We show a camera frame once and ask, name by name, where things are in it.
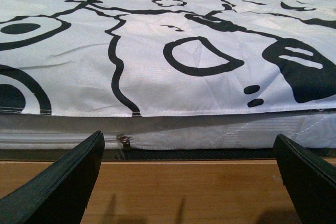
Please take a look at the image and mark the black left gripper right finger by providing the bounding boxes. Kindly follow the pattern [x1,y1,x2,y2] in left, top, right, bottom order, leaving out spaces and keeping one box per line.
[273,134,335,223]

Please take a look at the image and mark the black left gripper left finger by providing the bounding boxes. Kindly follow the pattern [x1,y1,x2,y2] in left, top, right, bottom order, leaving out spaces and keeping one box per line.
[1,131,105,223]

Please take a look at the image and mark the white zippered mattress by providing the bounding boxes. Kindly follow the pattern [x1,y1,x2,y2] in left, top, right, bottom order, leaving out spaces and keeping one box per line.
[1,109,335,151]

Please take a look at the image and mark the metal zipper pull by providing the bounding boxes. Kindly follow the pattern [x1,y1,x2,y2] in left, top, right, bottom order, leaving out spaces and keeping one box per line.
[116,134,132,152]

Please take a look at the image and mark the black and white patterned bedsheet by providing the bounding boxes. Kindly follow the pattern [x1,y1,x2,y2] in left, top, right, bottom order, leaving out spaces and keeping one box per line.
[1,0,335,117]

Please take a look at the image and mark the wooden bed frame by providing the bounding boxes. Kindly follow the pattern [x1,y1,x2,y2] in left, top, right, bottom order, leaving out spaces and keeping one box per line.
[0,147,336,224]

